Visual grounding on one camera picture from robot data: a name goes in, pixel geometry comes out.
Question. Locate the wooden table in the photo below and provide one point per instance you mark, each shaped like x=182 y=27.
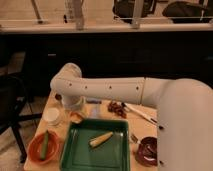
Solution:
x=138 y=126

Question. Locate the brown grape cluster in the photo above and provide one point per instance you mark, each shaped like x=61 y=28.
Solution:
x=116 y=108

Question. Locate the yellow corn cob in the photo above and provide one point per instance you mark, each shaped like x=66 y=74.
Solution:
x=100 y=139

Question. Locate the grey cloth piece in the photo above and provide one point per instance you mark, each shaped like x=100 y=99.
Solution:
x=95 y=112

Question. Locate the black office chair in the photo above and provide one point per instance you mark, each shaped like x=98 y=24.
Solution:
x=13 y=97

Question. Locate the silver fork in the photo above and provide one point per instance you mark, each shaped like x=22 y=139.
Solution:
x=135 y=139

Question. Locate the blue sponge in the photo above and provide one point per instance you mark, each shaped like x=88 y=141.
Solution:
x=93 y=101

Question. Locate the orange bowl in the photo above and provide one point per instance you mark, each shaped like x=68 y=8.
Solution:
x=35 y=145

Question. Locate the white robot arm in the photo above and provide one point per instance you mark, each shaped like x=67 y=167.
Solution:
x=184 y=112

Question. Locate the green plastic tray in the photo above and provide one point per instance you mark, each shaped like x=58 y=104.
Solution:
x=111 y=155

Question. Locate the green cucumber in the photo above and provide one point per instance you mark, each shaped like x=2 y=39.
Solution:
x=44 y=147

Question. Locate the dark red bowl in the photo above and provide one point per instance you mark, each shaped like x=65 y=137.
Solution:
x=146 y=153

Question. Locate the white round container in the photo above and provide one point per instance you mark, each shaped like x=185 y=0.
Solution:
x=51 y=116

